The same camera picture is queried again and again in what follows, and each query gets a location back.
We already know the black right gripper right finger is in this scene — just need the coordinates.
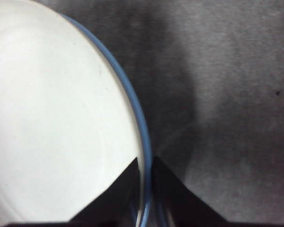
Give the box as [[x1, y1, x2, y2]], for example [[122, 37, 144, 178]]
[[152, 156, 229, 227]]

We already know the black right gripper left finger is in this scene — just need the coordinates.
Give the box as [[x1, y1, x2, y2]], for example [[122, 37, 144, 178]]
[[68, 157, 139, 227]]

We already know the blue round plate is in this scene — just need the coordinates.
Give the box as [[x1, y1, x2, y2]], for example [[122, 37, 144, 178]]
[[60, 13, 176, 227]]

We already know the white round plate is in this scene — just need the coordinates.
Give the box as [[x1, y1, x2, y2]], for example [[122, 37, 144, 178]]
[[0, 0, 146, 225]]

